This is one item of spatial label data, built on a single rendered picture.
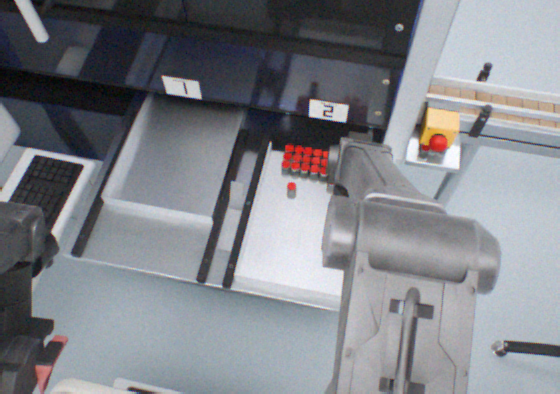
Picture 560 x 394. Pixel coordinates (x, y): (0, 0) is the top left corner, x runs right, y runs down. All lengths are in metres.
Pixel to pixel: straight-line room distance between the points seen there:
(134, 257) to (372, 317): 0.90
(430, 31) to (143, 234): 0.73
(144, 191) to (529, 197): 1.70
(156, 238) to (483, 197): 1.55
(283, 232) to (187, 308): 0.96
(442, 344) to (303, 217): 0.87
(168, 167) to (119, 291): 0.95
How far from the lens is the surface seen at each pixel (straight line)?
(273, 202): 1.18
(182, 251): 1.15
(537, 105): 1.43
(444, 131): 1.17
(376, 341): 0.32
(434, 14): 0.95
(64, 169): 1.41
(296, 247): 1.13
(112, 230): 1.22
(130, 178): 1.27
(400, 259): 0.32
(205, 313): 2.02
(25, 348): 0.75
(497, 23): 3.08
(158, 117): 1.36
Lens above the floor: 1.92
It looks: 60 degrees down
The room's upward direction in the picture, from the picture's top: 1 degrees counter-clockwise
